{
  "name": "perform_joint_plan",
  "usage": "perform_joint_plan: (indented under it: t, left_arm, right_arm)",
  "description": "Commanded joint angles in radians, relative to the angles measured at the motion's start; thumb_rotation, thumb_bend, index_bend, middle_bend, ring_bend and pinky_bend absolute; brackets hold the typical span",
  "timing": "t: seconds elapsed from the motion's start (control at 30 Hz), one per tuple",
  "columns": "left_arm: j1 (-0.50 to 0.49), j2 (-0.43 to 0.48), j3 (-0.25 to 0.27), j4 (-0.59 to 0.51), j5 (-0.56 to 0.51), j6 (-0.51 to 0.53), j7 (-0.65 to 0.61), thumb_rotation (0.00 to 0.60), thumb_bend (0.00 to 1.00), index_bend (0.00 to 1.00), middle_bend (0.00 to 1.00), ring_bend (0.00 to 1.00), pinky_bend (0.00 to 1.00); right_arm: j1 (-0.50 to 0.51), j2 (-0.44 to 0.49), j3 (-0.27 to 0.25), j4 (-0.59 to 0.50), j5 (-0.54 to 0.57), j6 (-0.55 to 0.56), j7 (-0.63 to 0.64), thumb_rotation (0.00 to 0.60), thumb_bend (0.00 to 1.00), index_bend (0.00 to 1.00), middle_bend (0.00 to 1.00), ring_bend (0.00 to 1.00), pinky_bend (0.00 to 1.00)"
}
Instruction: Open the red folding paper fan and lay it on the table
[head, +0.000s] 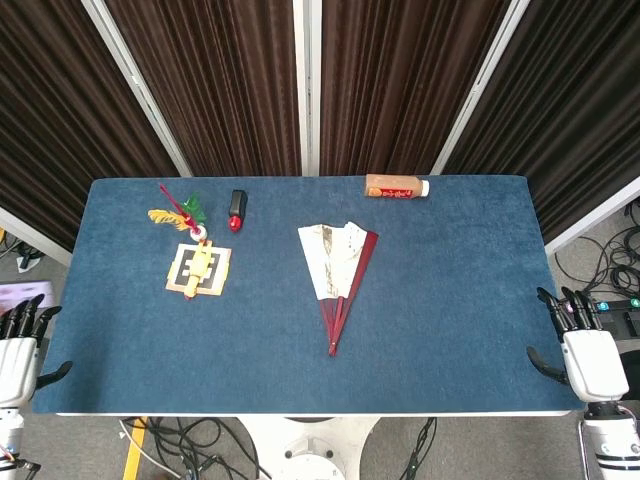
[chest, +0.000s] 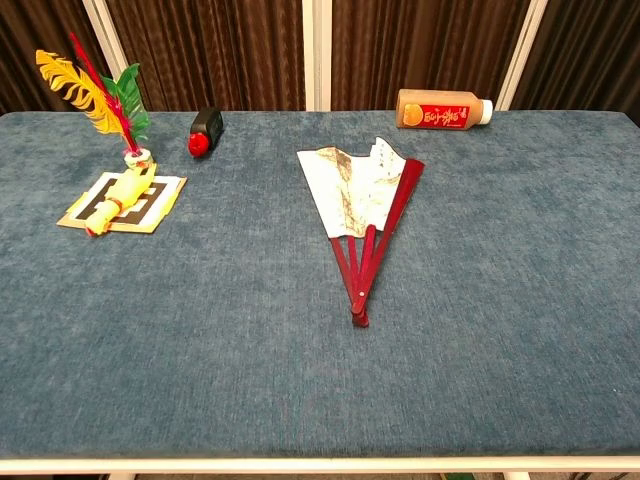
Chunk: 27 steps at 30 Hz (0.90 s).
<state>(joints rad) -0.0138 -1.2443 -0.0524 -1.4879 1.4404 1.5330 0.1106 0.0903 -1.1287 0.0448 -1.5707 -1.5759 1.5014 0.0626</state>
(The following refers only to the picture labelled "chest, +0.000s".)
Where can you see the red-ribbed paper folding fan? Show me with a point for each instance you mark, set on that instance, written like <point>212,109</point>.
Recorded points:
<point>350,190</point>

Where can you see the blue fabric table cover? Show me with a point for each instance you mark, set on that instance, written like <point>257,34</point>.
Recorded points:
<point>200,325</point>

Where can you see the black ink bottle red cap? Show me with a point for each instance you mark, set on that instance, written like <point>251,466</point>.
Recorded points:
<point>206,127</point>

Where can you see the cardboard black white marker card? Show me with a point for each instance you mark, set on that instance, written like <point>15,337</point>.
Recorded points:
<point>162,200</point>

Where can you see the brown drink bottle red label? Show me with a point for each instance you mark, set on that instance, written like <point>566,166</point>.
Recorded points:
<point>440,115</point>

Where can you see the yellow rolled paper scroll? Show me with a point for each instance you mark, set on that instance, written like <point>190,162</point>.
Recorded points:
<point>125,192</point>

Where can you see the brown pleated partition panel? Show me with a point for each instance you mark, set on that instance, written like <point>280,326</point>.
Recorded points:
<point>585,55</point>
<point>210,50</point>
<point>425,45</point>
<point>40,25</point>

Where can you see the colourful feather shuttlecock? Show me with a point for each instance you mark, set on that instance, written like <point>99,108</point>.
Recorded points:
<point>87,87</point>

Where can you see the white partition post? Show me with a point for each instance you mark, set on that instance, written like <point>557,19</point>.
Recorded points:
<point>522,45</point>
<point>318,50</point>
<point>102,22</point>

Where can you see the white table frame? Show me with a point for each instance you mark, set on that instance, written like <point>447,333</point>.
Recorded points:
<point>320,466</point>

